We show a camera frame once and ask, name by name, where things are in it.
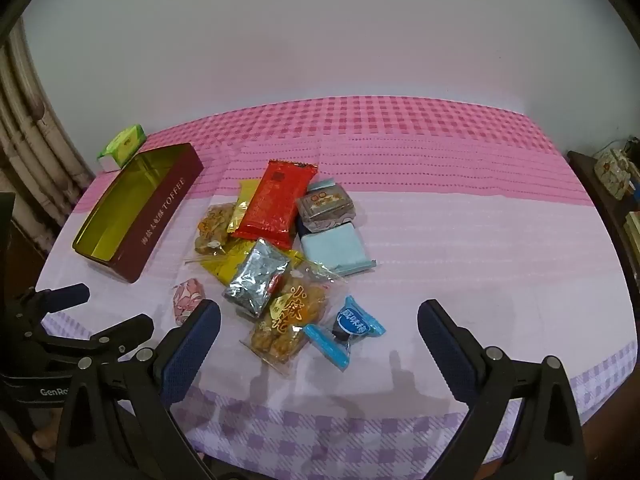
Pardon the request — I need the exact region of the navy and light blue packet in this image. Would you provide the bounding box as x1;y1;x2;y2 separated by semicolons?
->
297;178;377;277

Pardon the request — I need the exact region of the green tissue box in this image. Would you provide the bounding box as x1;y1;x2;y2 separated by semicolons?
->
96;124;147;173

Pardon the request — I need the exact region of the yellow snack packet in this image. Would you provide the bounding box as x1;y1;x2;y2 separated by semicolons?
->
184;238;307;287
226;179;262;234

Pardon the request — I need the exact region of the pink checkered tablecloth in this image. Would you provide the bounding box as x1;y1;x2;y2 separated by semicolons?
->
41;96;639;467

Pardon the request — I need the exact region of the blue candy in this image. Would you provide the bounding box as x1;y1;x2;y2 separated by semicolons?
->
303;295;387;372

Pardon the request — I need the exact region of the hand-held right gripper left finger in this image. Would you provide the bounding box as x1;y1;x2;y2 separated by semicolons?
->
54;299;222;480

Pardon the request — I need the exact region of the floral patterned box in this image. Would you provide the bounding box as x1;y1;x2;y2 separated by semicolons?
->
594;147;637;202

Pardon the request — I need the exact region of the dark wooden side table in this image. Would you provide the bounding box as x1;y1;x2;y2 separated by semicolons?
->
566;150;640;306

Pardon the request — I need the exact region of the clear fried snack packet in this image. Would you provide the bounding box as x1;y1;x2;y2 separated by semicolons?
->
194;203;242;257

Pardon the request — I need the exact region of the person's left hand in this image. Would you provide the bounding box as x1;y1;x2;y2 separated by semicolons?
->
27;406;63;463

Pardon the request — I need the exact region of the silver foil packet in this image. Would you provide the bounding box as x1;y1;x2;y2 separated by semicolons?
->
222;238;292;319

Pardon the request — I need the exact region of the pink candy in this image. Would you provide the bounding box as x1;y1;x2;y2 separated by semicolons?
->
172;278;209;329

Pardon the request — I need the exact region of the red snack packet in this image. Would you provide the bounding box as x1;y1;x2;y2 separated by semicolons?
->
232;159;319;251

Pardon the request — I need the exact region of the stack of books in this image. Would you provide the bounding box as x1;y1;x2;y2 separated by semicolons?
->
621;209;640;258

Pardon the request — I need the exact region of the clear fried twist packet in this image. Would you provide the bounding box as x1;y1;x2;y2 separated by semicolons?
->
239;266;347;379

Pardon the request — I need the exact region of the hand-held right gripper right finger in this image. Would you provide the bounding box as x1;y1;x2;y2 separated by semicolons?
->
417;299;587;480

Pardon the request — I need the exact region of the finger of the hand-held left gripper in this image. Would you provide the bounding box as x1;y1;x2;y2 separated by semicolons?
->
12;283;91;333
35;313;155;367

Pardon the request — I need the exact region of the beige patterned curtain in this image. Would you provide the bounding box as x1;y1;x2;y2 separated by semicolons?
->
0;17;97;246

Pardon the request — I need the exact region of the grey patterned snack box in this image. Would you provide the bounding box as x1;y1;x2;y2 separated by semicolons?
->
295;187;356;234

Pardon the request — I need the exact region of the gold metal tin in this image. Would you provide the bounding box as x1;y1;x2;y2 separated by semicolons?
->
71;143;204;284

